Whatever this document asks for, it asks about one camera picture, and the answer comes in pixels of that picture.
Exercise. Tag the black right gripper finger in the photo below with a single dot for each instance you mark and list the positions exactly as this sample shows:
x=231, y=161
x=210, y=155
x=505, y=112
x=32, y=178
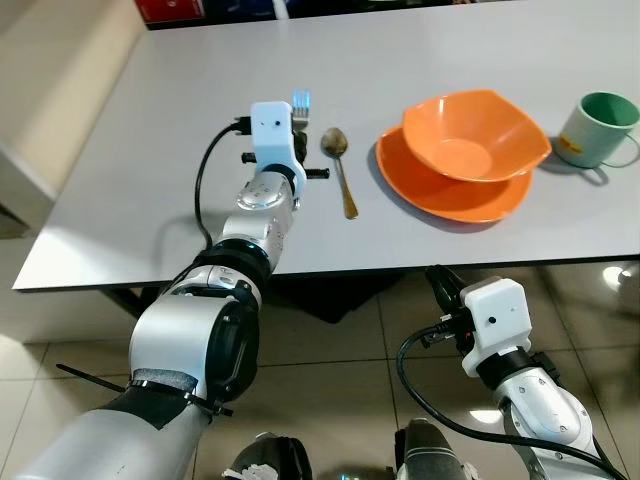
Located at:
x=444, y=281

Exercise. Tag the silver metal fork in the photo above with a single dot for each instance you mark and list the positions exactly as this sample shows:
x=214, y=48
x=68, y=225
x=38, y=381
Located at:
x=301, y=100

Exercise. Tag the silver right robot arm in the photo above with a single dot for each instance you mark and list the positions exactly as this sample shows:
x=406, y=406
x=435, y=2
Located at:
x=545, y=410

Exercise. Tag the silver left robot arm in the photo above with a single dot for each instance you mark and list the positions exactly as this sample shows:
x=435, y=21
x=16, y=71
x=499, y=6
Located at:
x=190, y=340

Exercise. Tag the orange round plate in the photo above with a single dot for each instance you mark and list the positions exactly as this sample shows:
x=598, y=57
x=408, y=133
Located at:
x=440, y=200

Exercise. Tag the orange square bowl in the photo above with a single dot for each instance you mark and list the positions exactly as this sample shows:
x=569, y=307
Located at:
x=470, y=140

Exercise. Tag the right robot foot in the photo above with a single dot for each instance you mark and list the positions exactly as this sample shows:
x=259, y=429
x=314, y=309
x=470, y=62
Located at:
x=430, y=455

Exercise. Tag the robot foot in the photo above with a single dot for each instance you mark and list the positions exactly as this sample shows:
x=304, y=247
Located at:
x=430, y=455
x=265, y=462

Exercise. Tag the red cardboard box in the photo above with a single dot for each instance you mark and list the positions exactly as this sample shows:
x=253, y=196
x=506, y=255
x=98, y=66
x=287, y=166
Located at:
x=170, y=10

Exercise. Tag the green white mug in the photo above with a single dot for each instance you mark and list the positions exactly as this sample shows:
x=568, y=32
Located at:
x=590, y=135

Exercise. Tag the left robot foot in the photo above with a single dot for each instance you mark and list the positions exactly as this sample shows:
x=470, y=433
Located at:
x=265, y=462

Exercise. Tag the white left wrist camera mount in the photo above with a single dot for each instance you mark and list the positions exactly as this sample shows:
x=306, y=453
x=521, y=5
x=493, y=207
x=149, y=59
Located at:
x=270, y=135

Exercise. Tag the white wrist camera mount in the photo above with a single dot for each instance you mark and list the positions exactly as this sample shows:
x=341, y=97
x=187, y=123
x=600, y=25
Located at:
x=495, y=320
x=270, y=135

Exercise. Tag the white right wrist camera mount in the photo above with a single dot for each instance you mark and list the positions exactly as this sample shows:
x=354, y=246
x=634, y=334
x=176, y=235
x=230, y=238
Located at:
x=495, y=320

